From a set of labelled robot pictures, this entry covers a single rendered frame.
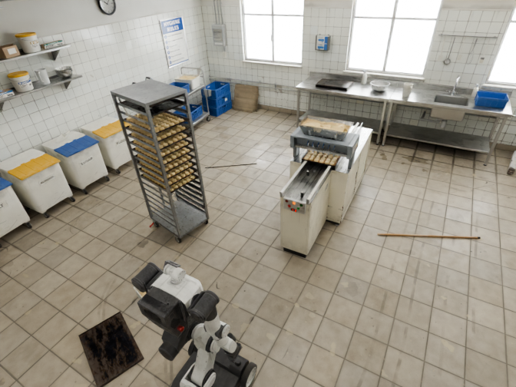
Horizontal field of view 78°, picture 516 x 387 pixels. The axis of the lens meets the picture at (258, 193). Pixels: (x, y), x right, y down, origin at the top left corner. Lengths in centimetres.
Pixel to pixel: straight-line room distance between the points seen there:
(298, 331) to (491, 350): 167
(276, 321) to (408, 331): 122
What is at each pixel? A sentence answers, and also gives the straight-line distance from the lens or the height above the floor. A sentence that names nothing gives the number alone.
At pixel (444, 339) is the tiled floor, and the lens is 356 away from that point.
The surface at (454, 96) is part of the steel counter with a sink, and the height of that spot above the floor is 88.
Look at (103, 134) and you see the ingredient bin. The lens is 562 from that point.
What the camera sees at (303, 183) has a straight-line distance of 349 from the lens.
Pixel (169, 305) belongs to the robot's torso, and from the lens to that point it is 184.
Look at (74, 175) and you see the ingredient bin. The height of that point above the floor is 37.
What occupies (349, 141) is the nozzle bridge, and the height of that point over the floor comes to 118.
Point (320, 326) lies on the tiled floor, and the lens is 331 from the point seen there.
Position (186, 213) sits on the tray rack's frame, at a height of 15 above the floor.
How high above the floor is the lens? 281
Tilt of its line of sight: 36 degrees down
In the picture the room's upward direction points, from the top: 3 degrees counter-clockwise
